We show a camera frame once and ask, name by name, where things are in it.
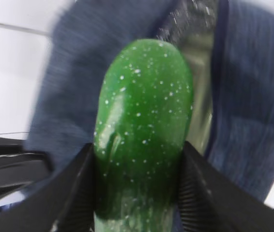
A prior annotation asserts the navy blue lunch bag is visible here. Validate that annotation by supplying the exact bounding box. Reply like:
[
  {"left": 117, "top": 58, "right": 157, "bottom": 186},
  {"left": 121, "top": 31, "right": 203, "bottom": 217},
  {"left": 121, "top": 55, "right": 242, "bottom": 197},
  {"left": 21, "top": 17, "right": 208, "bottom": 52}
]
[{"left": 25, "top": 0, "right": 274, "bottom": 201}]

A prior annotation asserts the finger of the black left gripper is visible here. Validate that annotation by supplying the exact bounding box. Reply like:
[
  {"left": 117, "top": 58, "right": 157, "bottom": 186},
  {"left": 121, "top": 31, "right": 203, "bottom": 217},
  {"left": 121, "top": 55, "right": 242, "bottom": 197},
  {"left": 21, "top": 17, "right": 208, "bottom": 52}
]
[{"left": 0, "top": 138, "right": 54, "bottom": 206}]

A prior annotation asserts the green cucumber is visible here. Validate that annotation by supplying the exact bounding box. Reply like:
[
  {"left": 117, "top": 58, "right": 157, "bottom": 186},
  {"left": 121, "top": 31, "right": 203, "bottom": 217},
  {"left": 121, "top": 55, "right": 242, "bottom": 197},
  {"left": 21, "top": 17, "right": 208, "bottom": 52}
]
[{"left": 94, "top": 39, "right": 193, "bottom": 232}]

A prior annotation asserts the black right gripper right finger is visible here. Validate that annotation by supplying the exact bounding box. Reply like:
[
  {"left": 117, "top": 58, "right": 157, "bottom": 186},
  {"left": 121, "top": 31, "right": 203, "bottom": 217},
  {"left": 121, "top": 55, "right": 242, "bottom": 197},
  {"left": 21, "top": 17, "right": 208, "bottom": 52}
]
[{"left": 178, "top": 142, "right": 274, "bottom": 232}]

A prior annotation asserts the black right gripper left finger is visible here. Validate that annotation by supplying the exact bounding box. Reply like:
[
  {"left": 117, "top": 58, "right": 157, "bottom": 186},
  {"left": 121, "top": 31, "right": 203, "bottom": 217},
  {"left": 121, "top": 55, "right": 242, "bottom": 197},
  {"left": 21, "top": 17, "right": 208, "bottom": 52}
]
[{"left": 0, "top": 144, "right": 94, "bottom": 232}]

